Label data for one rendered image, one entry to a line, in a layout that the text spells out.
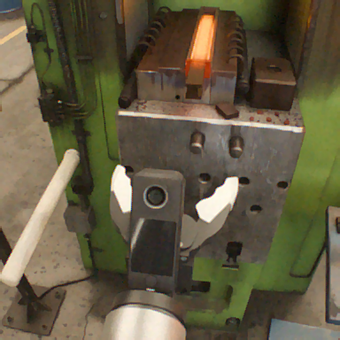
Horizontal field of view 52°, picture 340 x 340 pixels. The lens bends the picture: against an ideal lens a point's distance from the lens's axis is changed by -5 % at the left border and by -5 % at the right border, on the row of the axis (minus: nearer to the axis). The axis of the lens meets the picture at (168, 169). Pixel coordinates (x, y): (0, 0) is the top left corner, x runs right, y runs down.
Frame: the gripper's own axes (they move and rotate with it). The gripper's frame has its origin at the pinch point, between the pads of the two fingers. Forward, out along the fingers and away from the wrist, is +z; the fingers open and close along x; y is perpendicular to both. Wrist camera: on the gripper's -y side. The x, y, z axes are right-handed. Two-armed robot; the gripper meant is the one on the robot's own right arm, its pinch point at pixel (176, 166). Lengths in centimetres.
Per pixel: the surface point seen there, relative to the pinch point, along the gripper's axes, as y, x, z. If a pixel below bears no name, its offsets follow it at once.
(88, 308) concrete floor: 100, -37, 27
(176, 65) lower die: 1.0, -4.4, 32.3
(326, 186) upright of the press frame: 41, 39, 45
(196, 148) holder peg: 12.6, 1.1, 20.7
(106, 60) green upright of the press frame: 7, -23, 45
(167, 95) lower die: 7.2, -5.9, 30.7
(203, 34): -0.8, -0.2, 46.3
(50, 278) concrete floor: 100, -57, 37
